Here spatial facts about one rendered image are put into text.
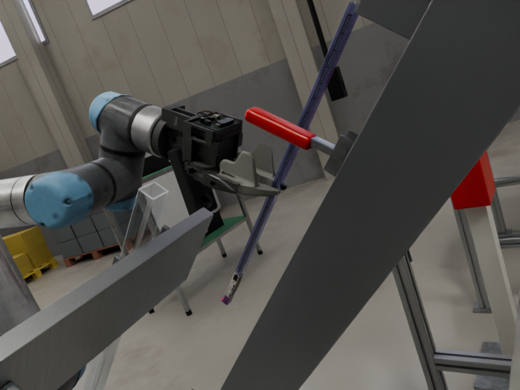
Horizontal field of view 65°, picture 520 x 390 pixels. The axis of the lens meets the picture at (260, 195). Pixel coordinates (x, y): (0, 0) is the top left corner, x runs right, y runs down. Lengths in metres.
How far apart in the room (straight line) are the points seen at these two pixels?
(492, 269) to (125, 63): 5.44
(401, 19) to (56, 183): 0.47
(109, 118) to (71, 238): 5.34
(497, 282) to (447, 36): 1.30
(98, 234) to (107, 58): 2.45
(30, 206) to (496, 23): 0.56
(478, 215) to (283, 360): 1.08
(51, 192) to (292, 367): 0.39
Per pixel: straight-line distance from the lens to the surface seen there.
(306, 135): 0.31
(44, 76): 6.63
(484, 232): 1.41
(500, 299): 1.52
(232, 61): 5.53
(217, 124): 0.57
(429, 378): 1.32
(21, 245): 6.54
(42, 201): 0.61
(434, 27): 0.23
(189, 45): 5.74
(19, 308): 1.00
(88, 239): 5.85
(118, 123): 0.68
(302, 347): 0.36
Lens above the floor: 1.09
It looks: 11 degrees down
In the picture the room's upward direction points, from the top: 20 degrees counter-clockwise
